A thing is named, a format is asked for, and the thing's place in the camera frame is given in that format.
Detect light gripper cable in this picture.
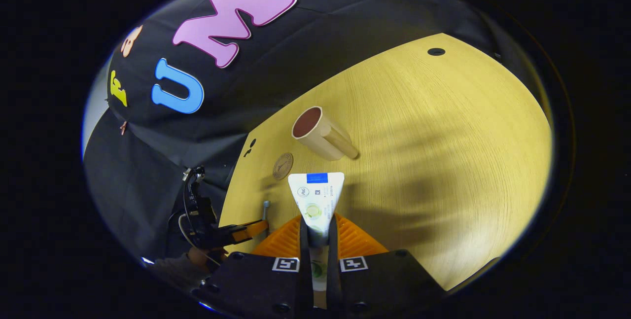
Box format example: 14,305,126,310
177,213,221,266

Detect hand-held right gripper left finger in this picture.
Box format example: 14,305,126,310
192,214,315,316

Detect white toothpaste tube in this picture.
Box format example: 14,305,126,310
288,172,345,309

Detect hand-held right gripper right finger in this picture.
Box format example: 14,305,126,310
326,213,444,316

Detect round brown coaster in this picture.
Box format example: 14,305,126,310
273,152,294,180

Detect beige cup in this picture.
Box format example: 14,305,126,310
291,106,359,161

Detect black backdrop cloth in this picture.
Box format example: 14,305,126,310
83,0,513,260

